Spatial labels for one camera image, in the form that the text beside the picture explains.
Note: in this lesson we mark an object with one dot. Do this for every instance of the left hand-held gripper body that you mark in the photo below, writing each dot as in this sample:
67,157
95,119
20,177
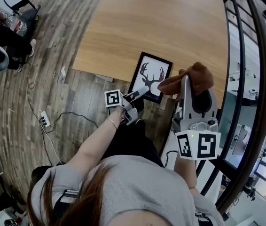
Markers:
112,99

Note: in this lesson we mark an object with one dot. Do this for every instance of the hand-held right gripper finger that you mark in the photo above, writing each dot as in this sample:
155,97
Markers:
214,107
185,98

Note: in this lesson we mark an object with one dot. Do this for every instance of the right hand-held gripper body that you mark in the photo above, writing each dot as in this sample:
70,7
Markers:
205,147

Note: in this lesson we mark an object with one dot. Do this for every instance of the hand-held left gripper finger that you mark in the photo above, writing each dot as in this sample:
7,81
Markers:
140,92

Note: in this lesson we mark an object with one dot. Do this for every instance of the brown cloth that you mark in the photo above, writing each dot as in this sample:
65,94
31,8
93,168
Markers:
198,79

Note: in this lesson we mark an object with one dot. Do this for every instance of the framed deer antler picture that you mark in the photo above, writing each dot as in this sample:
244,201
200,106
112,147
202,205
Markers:
151,72

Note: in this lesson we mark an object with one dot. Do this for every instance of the person's left forearm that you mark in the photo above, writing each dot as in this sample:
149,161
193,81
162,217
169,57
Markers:
93,142

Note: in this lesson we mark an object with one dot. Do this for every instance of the person's right forearm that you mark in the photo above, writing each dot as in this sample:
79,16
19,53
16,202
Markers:
185,173

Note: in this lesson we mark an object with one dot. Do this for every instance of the white table leg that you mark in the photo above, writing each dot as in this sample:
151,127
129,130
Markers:
168,145
104,78

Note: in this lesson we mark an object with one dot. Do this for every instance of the person's black trousers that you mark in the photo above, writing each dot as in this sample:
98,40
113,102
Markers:
133,142

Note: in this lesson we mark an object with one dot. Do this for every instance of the black metal railing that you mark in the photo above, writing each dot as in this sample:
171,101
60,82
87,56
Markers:
262,79

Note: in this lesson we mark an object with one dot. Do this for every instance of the white paper scrap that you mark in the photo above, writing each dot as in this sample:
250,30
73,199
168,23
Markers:
63,72

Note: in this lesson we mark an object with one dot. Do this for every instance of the white power strip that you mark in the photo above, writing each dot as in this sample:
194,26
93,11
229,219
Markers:
45,119

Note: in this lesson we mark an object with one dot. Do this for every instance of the person's grey shirt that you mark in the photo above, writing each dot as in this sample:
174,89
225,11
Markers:
135,192

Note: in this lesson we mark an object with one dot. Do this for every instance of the large clear water bottle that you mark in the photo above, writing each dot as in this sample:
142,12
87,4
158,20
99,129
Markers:
17,26

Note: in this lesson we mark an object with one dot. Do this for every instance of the black platform trolley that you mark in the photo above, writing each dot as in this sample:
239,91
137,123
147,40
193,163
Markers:
27,13

